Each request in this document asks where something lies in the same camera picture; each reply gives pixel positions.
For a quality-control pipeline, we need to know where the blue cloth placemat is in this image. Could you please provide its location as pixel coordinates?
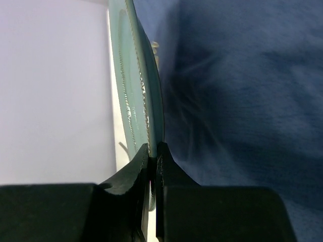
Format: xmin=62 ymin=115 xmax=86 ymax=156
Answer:
xmin=134 ymin=1 xmax=322 ymax=241

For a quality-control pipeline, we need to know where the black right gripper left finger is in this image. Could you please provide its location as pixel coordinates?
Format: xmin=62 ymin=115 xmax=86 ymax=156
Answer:
xmin=1 ymin=145 xmax=149 ymax=241

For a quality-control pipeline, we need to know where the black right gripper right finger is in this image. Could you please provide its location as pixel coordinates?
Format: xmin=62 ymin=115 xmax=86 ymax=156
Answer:
xmin=155 ymin=142 xmax=296 ymax=241

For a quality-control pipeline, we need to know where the green ceramic plate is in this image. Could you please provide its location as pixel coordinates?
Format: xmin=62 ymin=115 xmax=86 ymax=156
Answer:
xmin=109 ymin=1 xmax=165 ymax=210

